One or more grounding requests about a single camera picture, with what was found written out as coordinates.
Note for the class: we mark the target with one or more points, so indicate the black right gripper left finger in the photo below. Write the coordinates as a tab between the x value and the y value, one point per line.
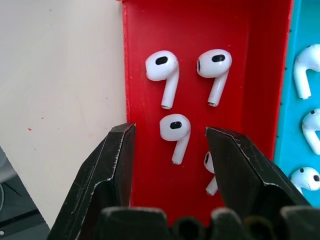
100	170

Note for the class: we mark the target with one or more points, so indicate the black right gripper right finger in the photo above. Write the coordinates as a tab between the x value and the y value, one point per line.
240	167

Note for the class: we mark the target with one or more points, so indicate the white earbud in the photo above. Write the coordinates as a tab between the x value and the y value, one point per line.
177	135
209	165
216	67
306	178
163	72
311	127
303	67

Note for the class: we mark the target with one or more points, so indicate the blue plastic tray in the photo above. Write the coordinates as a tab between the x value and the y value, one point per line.
291	105

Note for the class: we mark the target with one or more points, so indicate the red plastic tray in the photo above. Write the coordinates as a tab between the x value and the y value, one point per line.
225	37

